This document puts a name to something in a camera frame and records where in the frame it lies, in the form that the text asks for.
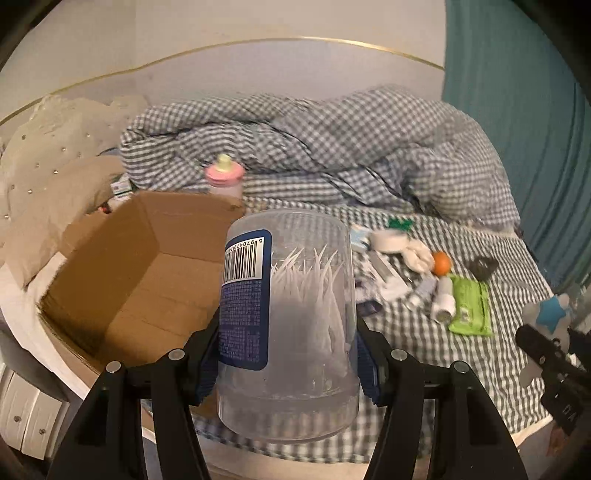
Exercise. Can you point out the pink baby bottle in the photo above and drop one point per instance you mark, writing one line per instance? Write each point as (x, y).
(225, 176)

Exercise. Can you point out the teal curtain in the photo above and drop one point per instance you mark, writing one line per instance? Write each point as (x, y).
(504, 71)

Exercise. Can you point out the green toy piece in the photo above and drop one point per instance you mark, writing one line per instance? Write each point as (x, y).
(401, 224)

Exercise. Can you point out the light blue tissue packet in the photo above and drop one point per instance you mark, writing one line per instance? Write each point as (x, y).
(360, 238)

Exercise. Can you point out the small orange fruit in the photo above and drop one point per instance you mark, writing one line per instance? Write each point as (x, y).
(442, 264)

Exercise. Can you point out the grey cosmetic tube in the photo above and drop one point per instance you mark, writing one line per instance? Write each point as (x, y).
(422, 293)

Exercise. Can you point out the white tissue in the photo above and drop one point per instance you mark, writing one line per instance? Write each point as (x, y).
(418, 257)

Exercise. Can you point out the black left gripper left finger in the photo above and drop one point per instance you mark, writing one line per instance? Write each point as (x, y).
(104, 440)

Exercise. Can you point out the brown cardboard box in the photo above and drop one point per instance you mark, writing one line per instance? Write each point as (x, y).
(144, 281)

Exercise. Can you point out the gingham checked duvet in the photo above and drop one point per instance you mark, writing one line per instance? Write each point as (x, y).
(382, 147)

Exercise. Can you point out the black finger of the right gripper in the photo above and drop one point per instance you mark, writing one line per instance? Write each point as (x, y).
(566, 376)

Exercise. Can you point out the floral tissue pack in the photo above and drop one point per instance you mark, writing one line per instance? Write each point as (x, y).
(376, 283)

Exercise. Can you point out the white tape roll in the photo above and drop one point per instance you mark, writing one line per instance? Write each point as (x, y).
(389, 241)

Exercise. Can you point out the white bedside drawer cabinet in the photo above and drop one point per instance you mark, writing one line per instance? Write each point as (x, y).
(30, 419)

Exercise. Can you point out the green wet wipes pack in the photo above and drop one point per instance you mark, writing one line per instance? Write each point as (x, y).
(473, 316)

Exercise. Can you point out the clear toothpick jar blue label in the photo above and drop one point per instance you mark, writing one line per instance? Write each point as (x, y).
(287, 322)

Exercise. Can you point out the white cylindrical bottle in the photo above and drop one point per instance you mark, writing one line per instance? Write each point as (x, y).
(443, 308)

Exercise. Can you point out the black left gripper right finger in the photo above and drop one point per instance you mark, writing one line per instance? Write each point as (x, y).
(470, 440)

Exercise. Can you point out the dark small cup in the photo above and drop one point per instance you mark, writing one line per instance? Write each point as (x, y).
(482, 267)

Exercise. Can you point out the blue star toy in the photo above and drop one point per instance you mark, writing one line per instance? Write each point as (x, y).
(547, 314)

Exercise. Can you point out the gingham checked bed sheet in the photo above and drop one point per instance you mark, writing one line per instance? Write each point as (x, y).
(496, 359)

